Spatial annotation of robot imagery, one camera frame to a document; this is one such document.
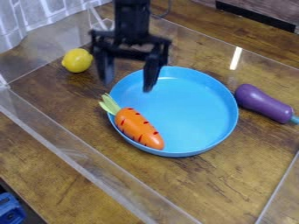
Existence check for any white patterned curtain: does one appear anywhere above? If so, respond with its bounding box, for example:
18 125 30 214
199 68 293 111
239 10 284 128
0 0 112 53

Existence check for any clear acrylic enclosure wall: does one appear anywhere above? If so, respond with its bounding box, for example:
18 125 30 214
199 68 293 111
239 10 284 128
0 0 299 224

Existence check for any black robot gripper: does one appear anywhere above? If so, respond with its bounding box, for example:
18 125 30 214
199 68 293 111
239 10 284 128
89 11 172 92

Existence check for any blue plastic crate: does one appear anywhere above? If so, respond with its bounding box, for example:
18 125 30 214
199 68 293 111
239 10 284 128
0 192 25 224

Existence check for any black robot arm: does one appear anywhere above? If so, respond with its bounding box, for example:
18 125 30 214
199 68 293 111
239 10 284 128
89 0 172 92

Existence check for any purple toy eggplant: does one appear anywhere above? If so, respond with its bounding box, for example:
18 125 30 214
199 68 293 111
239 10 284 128
235 84 299 124

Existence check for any orange toy carrot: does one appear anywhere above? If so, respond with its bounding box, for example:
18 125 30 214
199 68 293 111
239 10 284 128
99 94 164 151

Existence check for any blue round plastic tray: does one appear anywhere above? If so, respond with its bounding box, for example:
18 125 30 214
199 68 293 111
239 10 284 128
109 66 239 158

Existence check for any yellow toy lemon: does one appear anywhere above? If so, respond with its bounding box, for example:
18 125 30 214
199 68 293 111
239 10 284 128
61 48 93 73

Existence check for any dark wooden board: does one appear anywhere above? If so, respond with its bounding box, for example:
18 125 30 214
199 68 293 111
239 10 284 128
215 0 299 34

